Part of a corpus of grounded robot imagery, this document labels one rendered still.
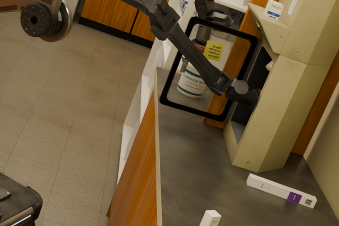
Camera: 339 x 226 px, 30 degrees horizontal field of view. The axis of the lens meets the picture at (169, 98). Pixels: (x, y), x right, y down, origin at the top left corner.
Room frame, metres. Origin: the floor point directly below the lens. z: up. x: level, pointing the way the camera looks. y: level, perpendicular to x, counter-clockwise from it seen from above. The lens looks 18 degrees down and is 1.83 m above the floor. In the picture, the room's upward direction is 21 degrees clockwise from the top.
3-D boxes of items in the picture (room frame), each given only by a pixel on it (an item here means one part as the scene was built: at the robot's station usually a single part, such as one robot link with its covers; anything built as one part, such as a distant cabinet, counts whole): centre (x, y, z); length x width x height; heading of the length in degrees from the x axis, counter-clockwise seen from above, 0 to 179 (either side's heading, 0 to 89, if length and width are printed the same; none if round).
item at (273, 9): (2.40, -0.24, 1.54); 0.05 x 0.05 x 0.06; 9
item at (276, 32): (2.45, -0.24, 1.46); 0.32 x 0.12 x 0.10; 9
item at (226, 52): (2.56, -0.11, 1.19); 0.30 x 0.01 x 0.40; 104
